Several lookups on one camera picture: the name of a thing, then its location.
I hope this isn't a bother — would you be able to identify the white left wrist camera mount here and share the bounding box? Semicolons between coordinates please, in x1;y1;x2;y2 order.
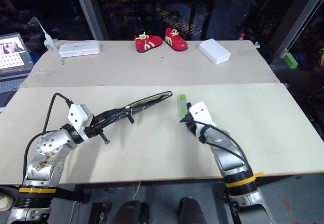
67;103;94;142

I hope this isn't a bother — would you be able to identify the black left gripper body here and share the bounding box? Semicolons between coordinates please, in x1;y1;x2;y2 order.
84;122;110;144

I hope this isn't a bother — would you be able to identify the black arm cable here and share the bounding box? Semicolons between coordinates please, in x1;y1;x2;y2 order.
23;92;73;182
198;123;248;165

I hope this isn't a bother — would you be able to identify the open laptop computer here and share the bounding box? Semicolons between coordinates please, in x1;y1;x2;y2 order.
0;32;34;108

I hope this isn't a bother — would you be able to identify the flat white plastic case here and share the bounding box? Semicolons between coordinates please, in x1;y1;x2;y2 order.
58;43;102;58

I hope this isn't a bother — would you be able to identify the green highlighter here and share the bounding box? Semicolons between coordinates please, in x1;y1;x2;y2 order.
177;94;189;118

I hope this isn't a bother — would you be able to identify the red shoe with yellow laces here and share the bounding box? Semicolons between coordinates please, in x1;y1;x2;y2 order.
134;31;163;54
165;27;189;52

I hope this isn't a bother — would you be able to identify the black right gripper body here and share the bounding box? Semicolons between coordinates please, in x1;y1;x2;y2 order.
184;119;198;136

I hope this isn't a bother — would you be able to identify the cream round object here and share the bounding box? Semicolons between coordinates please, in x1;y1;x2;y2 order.
0;193;14;211

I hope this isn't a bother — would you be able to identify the white clamp stand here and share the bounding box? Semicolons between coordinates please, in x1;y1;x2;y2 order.
37;16;67;65

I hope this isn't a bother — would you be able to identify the white rectangular box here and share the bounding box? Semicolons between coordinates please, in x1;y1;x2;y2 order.
198;39;231;65

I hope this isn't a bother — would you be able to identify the thin white cable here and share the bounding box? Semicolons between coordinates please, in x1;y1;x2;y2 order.
132;181;142;201

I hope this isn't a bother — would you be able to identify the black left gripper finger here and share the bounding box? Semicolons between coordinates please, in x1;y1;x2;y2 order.
92;106;129;125
97;111;133;131

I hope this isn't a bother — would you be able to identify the green block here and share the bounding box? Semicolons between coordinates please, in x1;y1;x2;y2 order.
283;52;298;69

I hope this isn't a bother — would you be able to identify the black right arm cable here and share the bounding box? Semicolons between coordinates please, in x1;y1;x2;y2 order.
198;123;248;165

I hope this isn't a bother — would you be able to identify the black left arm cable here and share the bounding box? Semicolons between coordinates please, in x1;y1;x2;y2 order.
23;92;73;182

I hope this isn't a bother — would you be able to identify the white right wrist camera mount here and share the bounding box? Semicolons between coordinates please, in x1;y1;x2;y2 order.
188;101;217;128

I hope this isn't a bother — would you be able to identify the black grid zipper pouch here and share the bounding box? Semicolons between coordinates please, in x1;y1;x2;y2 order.
99;90;174;125

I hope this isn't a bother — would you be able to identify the dark rounded shape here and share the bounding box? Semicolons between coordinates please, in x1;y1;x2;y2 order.
114;200;150;224
177;196;206;224

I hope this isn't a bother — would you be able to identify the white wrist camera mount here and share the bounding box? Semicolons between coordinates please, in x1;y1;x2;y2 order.
67;103;94;142
188;101;217;128

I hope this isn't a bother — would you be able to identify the grey aluminium frame post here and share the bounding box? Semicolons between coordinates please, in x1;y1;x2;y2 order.
71;0;105;41

